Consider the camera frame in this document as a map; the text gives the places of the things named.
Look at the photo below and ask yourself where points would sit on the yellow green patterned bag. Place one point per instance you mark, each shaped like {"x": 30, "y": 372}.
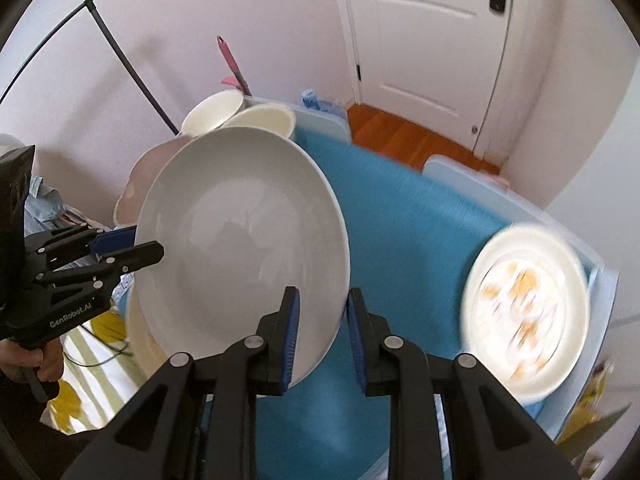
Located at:
{"x": 597, "y": 385}

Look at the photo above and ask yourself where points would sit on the yellow striped floor mat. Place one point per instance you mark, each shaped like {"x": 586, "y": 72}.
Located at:
{"x": 100, "y": 350}

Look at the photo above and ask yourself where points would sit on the grey flat board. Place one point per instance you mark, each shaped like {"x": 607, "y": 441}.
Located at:
{"x": 607, "y": 422}

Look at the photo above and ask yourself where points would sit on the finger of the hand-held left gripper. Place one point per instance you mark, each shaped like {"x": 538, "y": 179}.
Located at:
{"x": 115, "y": 241}
{"x": 140, "y": 255}

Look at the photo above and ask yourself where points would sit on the pink spatula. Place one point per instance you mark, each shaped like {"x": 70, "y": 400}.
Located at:
{"x": 231, "y": 57}

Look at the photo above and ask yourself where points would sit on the cream bowl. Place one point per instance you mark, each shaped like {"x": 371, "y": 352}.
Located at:
{"x": 210, "y": 110}
{"x": 265, "y": 120}

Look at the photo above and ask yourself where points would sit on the white plate with orange pattern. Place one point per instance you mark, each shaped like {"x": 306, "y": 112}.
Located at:
{"x": 525, "y": 310}

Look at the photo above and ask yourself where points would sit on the person's left hand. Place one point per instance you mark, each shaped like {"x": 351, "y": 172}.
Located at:
{"x": 45, "y": 360}

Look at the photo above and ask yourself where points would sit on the light blue cloth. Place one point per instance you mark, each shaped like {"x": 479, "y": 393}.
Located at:
{"x": 45, "y": 200}

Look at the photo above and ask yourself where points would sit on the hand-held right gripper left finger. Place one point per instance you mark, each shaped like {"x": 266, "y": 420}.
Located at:
{"x": 292, "y": 330}

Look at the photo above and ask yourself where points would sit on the dark clothing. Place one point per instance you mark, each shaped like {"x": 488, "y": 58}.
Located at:
{"x": 40, "y": 440}

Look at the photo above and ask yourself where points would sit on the cream plate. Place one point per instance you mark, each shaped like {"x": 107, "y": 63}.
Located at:
{"x": 142, "y": 340}

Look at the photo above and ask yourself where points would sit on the white door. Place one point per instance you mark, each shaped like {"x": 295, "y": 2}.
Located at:
{"x": 415, "y": 50}

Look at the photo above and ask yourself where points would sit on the black metal rack pole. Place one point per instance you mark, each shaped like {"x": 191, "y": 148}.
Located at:
{"x": 117, "y": 50}

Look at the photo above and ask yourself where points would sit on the blue water bottle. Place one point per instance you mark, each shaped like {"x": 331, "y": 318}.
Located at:
{"x": 311, "y": 97}

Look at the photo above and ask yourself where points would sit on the large white plate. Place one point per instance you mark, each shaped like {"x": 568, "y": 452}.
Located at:
{"x": 240, "y": 220}

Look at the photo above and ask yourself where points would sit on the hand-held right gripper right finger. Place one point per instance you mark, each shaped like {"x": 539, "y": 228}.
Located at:
{"x": 355, "y": 330}

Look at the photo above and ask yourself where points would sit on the blue table mat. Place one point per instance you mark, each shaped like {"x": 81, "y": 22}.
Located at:
{"x": 410, "y": 220}

